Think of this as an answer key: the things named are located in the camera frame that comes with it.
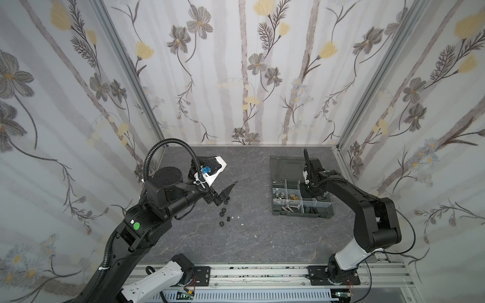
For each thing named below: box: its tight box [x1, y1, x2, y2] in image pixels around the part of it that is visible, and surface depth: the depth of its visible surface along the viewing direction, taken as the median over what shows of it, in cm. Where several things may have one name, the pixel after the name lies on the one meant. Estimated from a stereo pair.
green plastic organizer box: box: [269, 155, 335, 220], surface depth 95 cm
